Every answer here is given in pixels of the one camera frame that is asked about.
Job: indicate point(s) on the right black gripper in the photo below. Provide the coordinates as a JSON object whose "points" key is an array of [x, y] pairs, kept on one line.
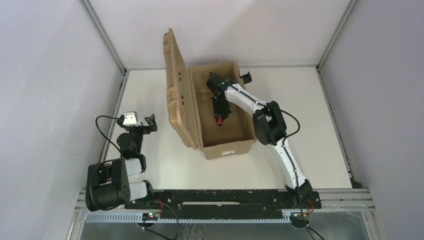
{"points": [[219, 112]]}

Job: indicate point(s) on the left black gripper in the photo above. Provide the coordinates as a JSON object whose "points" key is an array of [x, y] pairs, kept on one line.
{"points": [[145, 125]]}

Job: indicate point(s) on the red black screwdriver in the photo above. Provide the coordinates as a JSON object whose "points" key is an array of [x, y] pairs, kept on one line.
{"points": [[219, 121]]}

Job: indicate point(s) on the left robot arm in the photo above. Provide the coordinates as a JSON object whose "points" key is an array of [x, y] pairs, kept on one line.
{"points": [[108, 183]]}

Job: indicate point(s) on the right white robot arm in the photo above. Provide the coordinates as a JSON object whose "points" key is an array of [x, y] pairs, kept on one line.
{"points": [[270, 129]]}

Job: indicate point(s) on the tan plastic storage bin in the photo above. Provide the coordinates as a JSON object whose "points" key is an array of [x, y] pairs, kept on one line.
{"points": [[190, 108]]}

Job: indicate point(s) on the upper black bin latch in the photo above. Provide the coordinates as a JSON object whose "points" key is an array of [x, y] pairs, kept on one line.
{"points": [[246, 78]]}

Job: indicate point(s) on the left control board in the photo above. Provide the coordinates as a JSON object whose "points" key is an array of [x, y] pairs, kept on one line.
{"points": [[150, 216]]}

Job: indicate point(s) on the control board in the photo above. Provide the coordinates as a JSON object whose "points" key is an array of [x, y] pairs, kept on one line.
{"points": [[150, 216], [299, 216]]}

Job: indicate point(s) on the right control board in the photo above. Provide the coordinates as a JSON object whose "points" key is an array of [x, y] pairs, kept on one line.
{"points": [[299, 216]]}

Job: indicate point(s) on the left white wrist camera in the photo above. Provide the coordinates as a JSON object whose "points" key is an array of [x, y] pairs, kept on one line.
{"points": [[130, 119]]}

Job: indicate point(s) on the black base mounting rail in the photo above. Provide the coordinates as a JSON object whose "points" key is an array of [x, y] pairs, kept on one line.
{"points": [[238, 204]]}

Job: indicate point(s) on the slotted grey cable duct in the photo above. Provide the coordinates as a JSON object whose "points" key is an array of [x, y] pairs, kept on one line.
{"points": [[139, 217]]}

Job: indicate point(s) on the left aluminium frame post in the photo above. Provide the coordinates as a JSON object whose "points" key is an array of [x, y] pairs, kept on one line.
{"points": [[101, 31]]}

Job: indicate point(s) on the aluminium frame post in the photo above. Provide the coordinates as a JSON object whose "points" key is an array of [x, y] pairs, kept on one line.
{"points": [[101, 31], [334, 37]]}

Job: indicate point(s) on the right aluminium frame post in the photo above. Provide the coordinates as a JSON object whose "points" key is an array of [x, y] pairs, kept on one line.
{"points": [[334, 37]]}

